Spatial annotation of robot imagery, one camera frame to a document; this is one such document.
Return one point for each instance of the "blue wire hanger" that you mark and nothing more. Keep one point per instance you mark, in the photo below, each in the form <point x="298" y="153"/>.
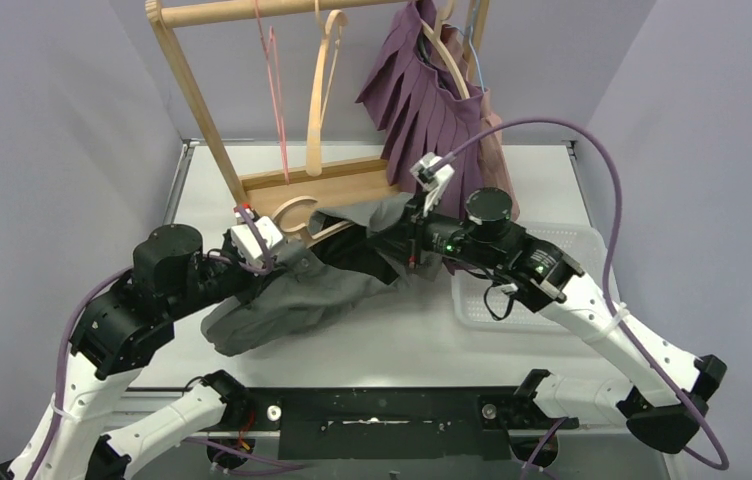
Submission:
<point x="472" y="34"/>

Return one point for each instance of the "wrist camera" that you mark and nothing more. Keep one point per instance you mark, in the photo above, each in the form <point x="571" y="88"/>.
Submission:
<point x="433" y="173"/>
<point x="256" y="239"/>

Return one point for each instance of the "grey green skirt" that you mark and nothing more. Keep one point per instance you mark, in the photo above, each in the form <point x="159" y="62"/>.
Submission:
<point x="314" y="287"/>

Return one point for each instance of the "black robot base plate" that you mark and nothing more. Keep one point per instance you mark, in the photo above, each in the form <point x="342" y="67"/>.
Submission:
<point x="380" y="423"/>

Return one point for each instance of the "purple skirt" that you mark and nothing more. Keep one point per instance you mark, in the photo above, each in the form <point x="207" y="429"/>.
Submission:
<point x="412" y="97"/>

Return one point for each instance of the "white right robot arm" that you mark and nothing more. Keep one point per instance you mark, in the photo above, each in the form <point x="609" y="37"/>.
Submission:
<point x="662" y="391"/>

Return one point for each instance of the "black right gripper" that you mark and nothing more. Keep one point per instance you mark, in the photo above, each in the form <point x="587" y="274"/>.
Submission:
<point x="402" y="242"/>

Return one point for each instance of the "wooden hanger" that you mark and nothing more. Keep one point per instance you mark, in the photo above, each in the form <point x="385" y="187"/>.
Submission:
<point x="320" y="93"/>
<point x="433" y="34"/>
<point x="293" y="219"/>

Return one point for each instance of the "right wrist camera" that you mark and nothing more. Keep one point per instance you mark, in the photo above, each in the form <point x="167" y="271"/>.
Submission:
<point x="433" y="173"/>

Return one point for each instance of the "wooden hanger rack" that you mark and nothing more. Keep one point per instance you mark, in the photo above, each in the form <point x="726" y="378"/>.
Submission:
<point x="335" y="183"/>

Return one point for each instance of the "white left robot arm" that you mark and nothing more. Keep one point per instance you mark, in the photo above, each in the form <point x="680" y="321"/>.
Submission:
<point x="111" y="337"/>

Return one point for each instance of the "pink pleated skirt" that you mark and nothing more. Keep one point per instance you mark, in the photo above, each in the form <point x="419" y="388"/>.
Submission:
<point x="491" y="158"/>

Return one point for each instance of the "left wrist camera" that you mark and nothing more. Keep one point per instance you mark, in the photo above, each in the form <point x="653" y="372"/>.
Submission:
<point x="256" y="239"/>

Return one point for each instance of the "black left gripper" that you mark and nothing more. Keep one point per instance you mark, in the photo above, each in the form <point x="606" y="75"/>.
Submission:
<point x="236" y="266"/>

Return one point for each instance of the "pink wire hanger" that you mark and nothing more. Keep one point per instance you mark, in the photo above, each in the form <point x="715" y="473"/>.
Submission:
<point x="269" y="47"/>

